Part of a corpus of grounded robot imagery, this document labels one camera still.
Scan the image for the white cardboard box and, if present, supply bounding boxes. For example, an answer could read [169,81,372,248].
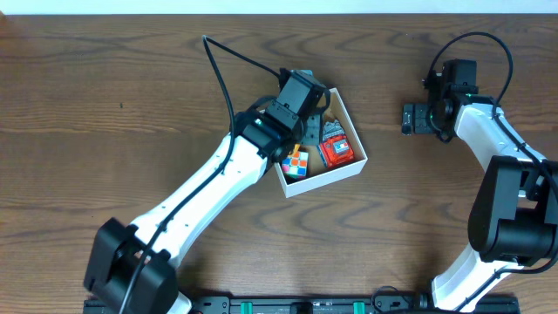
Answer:
[274,88,368,198]

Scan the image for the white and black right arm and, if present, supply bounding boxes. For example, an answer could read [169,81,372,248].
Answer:
[402,83,557,312]

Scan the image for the red toy fire truck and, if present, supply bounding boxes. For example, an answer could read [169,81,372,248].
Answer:
[317,119,355,168]

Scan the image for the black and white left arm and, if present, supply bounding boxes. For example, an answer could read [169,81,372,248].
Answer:
[84,109,321,313]

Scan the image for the colourful puzzle cube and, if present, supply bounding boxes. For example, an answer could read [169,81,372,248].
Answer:
[281,144,309,180]

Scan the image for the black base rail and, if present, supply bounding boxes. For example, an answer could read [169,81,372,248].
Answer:
[83,291,521,314]

